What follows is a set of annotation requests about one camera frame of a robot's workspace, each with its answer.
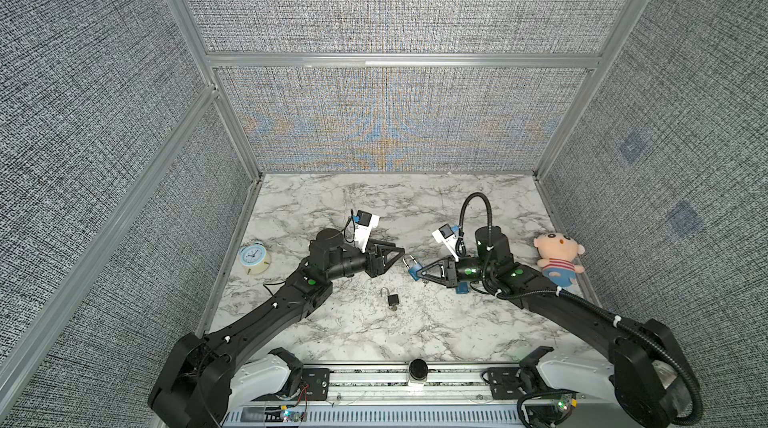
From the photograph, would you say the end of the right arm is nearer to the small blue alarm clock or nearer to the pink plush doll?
the pink plush doll

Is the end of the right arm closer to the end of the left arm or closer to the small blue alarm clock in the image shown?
the end of the left arm

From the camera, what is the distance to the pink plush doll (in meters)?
0.88

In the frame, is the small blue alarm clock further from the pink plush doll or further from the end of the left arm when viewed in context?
the pink plush doll

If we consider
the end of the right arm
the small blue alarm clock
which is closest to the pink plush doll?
the end of the right arm

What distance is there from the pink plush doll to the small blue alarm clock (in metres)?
0.85

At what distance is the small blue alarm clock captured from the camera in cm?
92

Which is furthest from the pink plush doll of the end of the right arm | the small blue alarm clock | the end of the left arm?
the small blue alarm clock

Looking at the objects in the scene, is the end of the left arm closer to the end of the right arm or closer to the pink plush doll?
the end of the right arm

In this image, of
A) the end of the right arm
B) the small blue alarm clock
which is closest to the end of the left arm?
the end of the right arm

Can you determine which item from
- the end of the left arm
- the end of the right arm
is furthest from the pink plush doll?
the end of the left arm

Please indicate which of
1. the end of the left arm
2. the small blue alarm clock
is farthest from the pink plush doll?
the small blue alarm clock
